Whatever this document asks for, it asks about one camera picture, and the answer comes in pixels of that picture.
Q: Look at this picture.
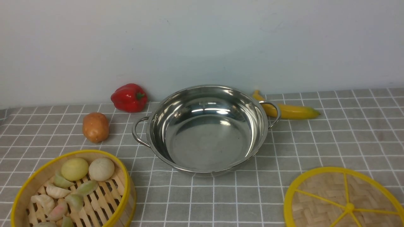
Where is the bamboo steamer yellow rim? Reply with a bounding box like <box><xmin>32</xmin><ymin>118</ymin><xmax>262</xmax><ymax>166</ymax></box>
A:
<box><xmin>10</xmin><ymin>150</ymin><xmax>137</xmax><ymax>227</ymax></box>

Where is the yellow woven steamer lid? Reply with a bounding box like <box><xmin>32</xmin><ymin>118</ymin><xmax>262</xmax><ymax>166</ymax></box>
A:
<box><xmin>284</xmin><ymin>167</ymin><xmax>404</xmax><ymax>227</ymax></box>

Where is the grey checked tablecloth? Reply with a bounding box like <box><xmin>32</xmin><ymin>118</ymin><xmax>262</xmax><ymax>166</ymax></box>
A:
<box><xmin>0</xmin><ymin>89</ymin><xmax>404</xmax><ymax>227</ymax></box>

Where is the white round bun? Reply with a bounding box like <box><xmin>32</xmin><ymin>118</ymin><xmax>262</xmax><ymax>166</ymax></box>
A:
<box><xmin>88</xmin><ymin>157</ymin><xmax>115</xmax><ymax>181</ymax></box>

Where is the white pleated dumpling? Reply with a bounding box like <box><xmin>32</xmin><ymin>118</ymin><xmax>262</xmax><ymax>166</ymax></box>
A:
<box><xmin>31</xmin><ymin>194</ymin><xmax>55</xmax><ymax>215</ymax></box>

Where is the yellow round bun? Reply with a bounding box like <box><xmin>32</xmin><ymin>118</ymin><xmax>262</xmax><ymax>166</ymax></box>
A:
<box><xmin>61</xmin><ymin>158</ymin><xmax>89</xmax><ymax>181</ymax></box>

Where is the stainless steel pot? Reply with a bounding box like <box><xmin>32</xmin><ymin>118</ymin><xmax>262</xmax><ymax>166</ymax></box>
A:
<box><xmin>132</xmin><ymin>85</ymin><xmax>281</xmax><ymax>176</ymax></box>

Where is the brown potato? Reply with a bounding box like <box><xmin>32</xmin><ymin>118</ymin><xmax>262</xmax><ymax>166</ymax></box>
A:
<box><xmin>82</xmin><ymin>112</ymin><xmax>110</xmax><ymax>143</ymax></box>

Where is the pale green dumpling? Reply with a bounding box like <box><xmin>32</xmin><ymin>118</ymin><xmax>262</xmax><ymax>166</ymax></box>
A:
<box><xmin>75</xmin><ymin>180</ymin><xmax>98</xmax><ymax>196</ymax></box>

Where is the yellow banana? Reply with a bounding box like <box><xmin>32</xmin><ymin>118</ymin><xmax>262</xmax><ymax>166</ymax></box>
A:
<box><xmin>262</xmin><ymin>103</ymin><xmax>321</xmax><ymax>120</ymax></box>

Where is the green white dumpling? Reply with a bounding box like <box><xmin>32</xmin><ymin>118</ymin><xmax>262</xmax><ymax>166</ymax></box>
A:
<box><xmin>65</xmin><ymin>194</ymin><xmax>84</xmax><ymax>212</ymax></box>

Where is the red bell pepper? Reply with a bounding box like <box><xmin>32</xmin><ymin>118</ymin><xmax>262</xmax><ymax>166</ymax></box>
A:
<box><xmin>110</xmin><ymin>83</ymin><xmax>148</xmax><ymax>113</ymax></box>

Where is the pink dumpling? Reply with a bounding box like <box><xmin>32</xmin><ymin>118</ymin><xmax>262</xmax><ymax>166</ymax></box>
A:
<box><xmin>46</xmin><ymin>201</ymin><xmax>68</xmax><ymax>222</ymax></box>

